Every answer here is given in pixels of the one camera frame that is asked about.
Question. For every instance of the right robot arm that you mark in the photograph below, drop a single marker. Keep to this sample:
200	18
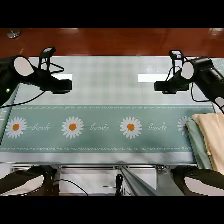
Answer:
206	75

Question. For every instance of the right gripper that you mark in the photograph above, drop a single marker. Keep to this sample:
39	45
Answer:
171	86

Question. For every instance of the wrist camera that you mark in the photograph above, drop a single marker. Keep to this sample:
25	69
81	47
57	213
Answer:
176	55
47	50

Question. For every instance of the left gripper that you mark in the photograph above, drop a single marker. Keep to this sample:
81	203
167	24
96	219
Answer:
58	86

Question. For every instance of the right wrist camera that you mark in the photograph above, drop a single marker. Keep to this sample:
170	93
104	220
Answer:
176	55

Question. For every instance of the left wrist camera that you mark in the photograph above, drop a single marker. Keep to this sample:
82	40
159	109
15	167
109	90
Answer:
47	50

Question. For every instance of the beige T-shirt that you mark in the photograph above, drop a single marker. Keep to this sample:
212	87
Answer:
213	140

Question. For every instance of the silver frame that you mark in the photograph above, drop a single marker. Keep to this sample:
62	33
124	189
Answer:
140	183

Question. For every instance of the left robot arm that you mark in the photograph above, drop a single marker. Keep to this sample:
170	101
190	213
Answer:
13	71

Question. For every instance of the green garment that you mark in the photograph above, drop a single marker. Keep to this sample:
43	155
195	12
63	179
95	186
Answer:
197	143

